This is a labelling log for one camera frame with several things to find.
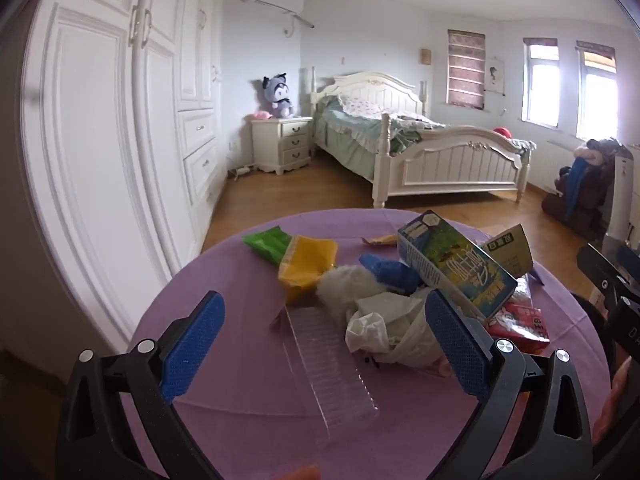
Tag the green bedding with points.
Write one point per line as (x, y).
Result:
(350, 130)

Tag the blue cloth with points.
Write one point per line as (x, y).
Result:
(577, 185)

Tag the blue packet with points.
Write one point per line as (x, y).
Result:
(387, 270)

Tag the white power strip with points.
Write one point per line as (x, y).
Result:
(241, 172)

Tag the small pink plush item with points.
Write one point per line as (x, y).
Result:
(260, 115)

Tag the white upright appliance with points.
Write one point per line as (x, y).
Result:
(622, 195)

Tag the floral pillow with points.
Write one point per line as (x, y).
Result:
(360, 105)

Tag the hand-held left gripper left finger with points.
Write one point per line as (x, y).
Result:
(192, 345)

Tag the narrow window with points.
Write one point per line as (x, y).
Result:
(541, 85)

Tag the small beige wall ornament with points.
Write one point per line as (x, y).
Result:
(426, 57)

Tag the dark armchair with clothes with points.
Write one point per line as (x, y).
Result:
(557, 205)

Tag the purple plush toy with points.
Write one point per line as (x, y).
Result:
(277, 95)

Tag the white green paper box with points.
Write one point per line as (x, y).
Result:
(510, 252)

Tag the yellow packet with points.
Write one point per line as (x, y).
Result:
(307, 265)

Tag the wide window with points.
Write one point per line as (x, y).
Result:
(597, 95)

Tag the blue green carton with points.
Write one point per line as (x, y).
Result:
(450, 260)

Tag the wall poster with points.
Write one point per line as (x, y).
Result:
(495, 76)

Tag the red item behind bed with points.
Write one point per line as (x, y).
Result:
(502, 132)

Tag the crumpled white tissue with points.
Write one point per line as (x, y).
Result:
(385, 305)

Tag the cream wooden bed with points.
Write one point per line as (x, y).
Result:
(460, 165)

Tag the white radiator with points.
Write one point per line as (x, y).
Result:
(547, 165)

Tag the red white packet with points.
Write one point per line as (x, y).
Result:
(520, 327)

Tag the cream nightstand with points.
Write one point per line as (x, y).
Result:
(287, 142)

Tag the striped window blind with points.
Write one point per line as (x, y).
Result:
(466, 70)

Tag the white plastic bag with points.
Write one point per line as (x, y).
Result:
(370, 335)

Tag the white wardrobe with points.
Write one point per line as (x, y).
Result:
(100, 135)

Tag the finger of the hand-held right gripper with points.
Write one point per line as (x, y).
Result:
(595, 267)

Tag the green wrapper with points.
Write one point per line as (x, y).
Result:
(265, 244)

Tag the white fluffy ball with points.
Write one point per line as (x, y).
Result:
(342, 290)

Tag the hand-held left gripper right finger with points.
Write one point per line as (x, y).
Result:
(457, 345)

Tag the clear plastic tray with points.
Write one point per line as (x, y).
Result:
(330, 370)

